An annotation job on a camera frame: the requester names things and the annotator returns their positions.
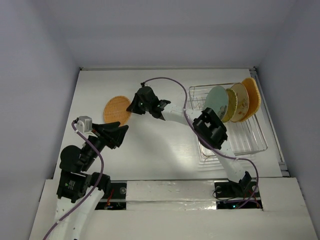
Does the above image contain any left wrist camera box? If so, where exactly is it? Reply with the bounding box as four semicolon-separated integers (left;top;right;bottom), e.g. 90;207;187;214
75;116;93;134

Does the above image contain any teal floral plate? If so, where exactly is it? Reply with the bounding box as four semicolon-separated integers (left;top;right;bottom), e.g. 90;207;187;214
203;85;229;120

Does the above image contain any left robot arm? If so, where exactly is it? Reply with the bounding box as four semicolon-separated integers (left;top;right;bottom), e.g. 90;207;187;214
44;116;129;240

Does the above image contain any orange wicker plate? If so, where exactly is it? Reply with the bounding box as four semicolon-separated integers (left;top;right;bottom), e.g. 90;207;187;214
241;77;261;122
103;95;131;126

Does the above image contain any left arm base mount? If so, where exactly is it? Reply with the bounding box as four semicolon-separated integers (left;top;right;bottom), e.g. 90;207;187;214
95;181;127;211

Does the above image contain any yellow-green woven plate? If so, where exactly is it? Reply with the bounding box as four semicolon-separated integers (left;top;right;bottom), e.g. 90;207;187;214
222;88;238;123

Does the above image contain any cream floral plate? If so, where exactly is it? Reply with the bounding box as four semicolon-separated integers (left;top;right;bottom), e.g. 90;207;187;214
230;82;249;123

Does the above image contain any white foam strip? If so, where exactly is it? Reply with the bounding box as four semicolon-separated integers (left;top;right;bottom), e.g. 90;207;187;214
125;180;217;211

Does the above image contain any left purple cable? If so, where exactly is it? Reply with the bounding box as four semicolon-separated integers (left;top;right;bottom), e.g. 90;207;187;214
41;119;105;240

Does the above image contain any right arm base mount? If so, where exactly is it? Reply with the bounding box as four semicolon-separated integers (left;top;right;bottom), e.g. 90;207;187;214
212;181;263;210

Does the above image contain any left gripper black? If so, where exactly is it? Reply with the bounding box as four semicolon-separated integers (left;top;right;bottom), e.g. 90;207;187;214
81;120;128;169

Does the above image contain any metal wire dish rack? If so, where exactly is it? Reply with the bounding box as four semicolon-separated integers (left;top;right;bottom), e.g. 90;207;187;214
188;84;268;157

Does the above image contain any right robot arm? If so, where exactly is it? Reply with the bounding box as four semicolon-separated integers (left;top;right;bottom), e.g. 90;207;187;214
126;86;252;196

